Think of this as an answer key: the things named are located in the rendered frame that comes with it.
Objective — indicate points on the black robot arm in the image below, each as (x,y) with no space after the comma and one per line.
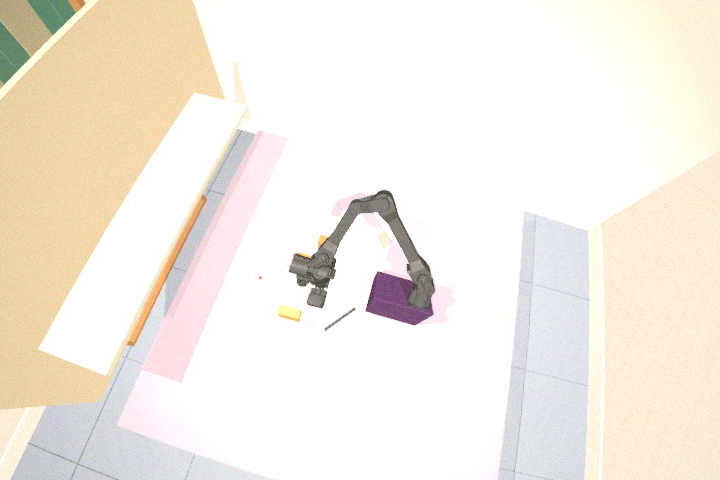
(384,204)

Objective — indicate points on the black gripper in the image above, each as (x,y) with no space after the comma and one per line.
(317,296)

